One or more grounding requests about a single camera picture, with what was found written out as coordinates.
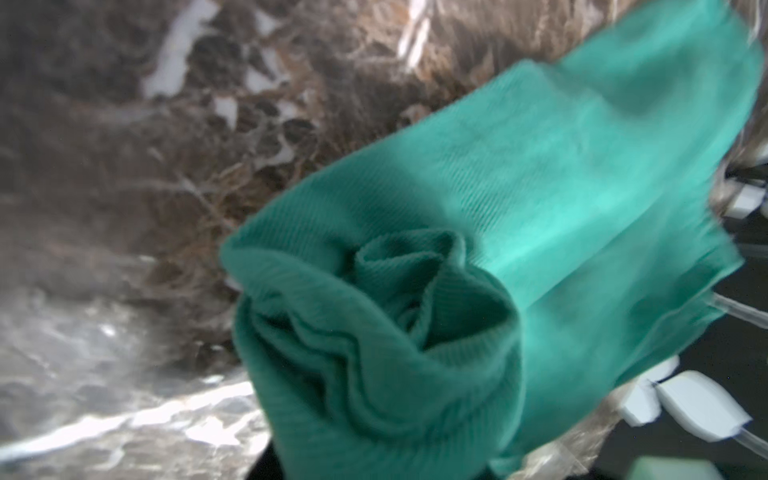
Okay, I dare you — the green long pants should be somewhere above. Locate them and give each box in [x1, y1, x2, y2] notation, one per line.
[220, 1, 764, 479]

